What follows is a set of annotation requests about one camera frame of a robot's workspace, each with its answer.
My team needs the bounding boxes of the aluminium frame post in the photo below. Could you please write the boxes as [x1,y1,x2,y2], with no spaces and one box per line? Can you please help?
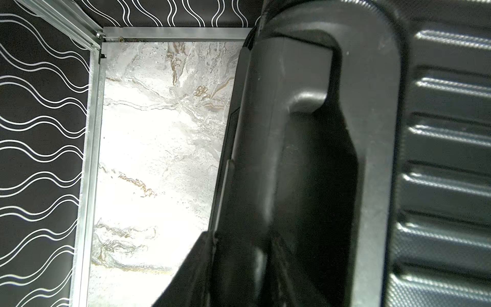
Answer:
[69,50,107,306]

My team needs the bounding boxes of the aluminium frame crossbar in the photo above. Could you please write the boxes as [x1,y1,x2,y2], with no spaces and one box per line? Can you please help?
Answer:
[103,27,251,42]

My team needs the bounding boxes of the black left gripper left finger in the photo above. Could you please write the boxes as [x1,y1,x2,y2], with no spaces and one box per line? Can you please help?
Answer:
[153,232,215,306]

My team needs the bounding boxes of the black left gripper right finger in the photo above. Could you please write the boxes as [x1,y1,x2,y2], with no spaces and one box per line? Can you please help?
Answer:
[268,235,330,306]

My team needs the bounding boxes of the black ribbed hard-shell suitcase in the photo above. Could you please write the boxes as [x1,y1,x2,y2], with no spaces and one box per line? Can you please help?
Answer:
[210,1,490,306]

